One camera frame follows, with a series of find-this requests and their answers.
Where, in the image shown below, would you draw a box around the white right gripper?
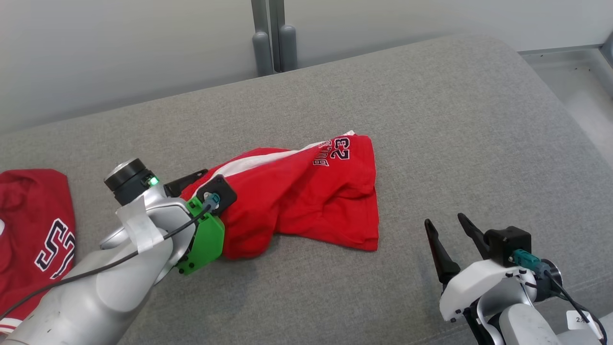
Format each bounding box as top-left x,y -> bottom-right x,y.
424,213 -> 538,322

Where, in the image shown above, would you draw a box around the grey partition post with latch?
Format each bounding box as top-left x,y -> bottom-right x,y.
250,0 -> 298,77

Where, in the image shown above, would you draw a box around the red jersey white sleeves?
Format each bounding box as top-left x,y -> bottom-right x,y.
0,169 -> 77,334

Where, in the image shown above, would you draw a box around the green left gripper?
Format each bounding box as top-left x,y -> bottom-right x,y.
164,169 -> 226,276

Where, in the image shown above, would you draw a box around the white tape strip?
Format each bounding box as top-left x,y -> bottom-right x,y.
115,195 -> 166,254

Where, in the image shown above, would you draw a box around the grey metal floor rail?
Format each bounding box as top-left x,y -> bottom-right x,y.
519,33 -> 613,65

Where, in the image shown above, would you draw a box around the white paper label tag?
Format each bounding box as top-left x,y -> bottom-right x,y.
567,310 -> 602,336

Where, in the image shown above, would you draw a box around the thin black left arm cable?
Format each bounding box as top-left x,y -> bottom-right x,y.
0,192 -> 222,321

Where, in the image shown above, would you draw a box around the red basketball shorts number 23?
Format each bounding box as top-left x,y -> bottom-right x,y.
181,130 -> 380,261

